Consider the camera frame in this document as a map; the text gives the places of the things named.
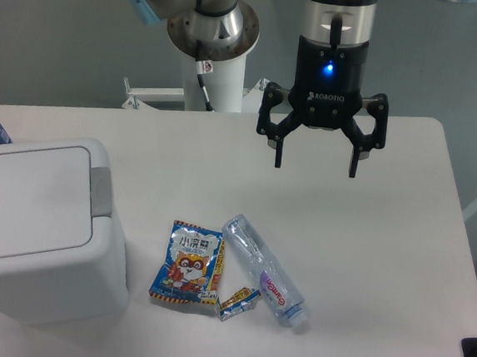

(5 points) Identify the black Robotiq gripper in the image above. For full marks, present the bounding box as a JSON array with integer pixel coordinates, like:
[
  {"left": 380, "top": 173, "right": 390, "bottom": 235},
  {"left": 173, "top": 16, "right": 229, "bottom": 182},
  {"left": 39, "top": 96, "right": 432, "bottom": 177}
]
[{"left": 252, "top": 32, "right": 395, "bottom": 182}]

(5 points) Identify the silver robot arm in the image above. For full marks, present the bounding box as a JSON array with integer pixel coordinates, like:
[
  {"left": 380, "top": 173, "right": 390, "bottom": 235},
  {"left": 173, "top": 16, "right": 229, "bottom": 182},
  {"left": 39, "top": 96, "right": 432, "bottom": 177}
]
[{"left": 129, "top": 0, "right": 389, "bottom": 177}]

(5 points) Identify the white trash can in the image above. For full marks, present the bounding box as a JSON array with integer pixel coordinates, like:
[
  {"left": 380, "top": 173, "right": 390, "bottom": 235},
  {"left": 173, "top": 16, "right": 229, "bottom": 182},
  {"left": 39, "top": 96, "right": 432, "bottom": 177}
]
[{"left": 0, "top": 137, "right": 130, "bottom": 325}]

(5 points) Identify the clear plastic water bottle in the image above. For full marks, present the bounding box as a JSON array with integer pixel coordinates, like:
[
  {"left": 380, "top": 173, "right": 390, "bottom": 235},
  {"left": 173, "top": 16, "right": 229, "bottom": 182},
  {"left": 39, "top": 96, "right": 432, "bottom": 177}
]
[{"left": 222, "top": 214, "right": 308, "bottom": 329}]

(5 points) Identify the torn snack wrapper piece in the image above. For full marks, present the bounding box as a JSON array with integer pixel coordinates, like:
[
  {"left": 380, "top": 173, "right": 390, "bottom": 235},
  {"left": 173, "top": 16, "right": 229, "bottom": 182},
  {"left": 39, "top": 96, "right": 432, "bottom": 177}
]
[{"left": 216, "top": 287, "right": 261, "bottom": 322}]

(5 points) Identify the blue snack bag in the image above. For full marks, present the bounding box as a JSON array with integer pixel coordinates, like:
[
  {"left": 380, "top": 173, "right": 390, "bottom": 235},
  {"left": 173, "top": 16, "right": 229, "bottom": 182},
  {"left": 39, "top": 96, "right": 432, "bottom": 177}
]
[{"left": 149, "top": 220, "right": 225, "bottom": 305}]

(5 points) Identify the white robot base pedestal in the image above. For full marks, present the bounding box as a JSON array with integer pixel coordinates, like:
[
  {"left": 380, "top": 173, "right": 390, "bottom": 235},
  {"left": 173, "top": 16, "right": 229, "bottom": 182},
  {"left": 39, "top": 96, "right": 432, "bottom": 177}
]
[{"left": 179, "top": 39, "right": 252, "bottom": 113}]

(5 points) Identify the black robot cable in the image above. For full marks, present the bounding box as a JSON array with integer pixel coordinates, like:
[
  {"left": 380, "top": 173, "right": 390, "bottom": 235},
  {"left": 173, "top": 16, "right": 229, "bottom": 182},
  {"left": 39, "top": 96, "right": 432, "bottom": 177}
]
[{"left": 188, "top": 38, "right": 221, "bottom": 113}]

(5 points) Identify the white metal frame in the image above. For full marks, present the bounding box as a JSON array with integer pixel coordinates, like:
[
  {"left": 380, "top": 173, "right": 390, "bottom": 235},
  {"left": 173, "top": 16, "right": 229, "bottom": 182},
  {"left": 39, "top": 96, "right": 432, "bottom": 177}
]
[{"left": 122, "top": 77, "right": 270, "bottom": 114}]

